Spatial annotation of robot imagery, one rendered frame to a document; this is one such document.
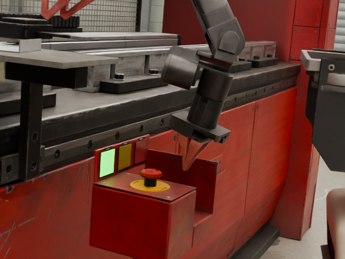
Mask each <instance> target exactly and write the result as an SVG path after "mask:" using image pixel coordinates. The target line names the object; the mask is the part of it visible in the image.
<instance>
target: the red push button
mask: <svg viewBox="0 0 345 259"><path fill-rule="evenodd" d="M140 175H141V177H143V178H144V185H145V186H146V187H155V186H156V184H157V179H158V178H161V176H162V172H161V171H159V170H157V169H152V168H146V169H143V170H141V171H140Z"/></svg>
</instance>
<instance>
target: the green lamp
mask: <svg viewBox="0 0 345 259"><path fill-rule="evenodd" d="M114 152H115V149H113V150H109V151H106V152H102V153H101V168H100V177H102V176H105V175H108V174H110V173H113V168H114Z"/></svg>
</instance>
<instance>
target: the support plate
mask: <svg viewBox="0 0 345 259"><path fill-rule="evenodd" d="M0 46H9V47H19V46H14V45H6V44H0ZM0 61H5V62H12V63H20V64H28V65H35V66H43V67H51V68H58V69H67V68H78V67H88V66H99V65H109V64H118V63H119V58H113V57H104V56H99V55H90V54H82V53H74V52H65V51H57V50H48V49H41V51H34V52H25V53H14V52H4V51H0Z"/></svg>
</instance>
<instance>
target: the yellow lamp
mask: <svg viewBox="0 0 345 259"><path fill-rule="evenodd" d="M131 145H132V144H128V145H125V146H122V147H119V162H118V170H121V169H124V168H127V167H129V166H130V160H131Z"/></svg>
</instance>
